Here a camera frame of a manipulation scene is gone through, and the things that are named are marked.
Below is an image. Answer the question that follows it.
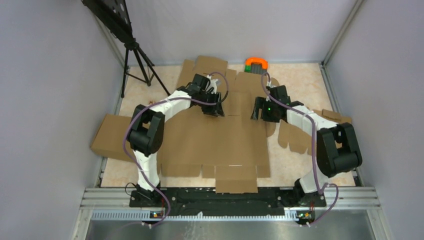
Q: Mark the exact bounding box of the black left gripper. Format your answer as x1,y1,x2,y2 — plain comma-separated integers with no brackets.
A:
197,91,224,117

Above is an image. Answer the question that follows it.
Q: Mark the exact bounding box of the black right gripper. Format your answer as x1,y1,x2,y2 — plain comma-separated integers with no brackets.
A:
251,96,280,123

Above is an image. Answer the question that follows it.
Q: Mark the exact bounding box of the large cardboard box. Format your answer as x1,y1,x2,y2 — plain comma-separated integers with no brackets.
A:
157,70,271,194

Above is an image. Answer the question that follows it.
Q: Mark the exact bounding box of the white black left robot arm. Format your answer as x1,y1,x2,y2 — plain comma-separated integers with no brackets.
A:
123,73,227,207

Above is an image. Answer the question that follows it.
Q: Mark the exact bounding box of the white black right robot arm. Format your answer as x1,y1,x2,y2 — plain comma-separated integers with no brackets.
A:
251,83,363,206

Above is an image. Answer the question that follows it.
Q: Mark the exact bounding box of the folded brown cardboard box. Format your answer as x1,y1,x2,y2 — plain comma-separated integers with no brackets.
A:
90,114,135,163

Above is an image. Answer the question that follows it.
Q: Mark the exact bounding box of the flat cardboard blank underneath left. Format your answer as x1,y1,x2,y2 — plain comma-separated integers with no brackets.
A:
176,55,228,88

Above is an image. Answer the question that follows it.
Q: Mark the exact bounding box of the orange green grey toy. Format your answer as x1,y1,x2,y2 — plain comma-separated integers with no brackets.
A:
244,57,268,75

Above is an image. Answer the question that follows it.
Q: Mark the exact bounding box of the flat cardboard blank at right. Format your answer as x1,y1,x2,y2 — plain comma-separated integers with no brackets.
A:
277,109,352,155

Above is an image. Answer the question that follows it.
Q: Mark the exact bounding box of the black tripod stand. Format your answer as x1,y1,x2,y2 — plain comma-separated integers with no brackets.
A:
82,0,171,99

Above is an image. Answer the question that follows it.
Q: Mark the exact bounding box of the aluminium frame rail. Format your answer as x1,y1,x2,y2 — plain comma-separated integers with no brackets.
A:
72,186,393,240

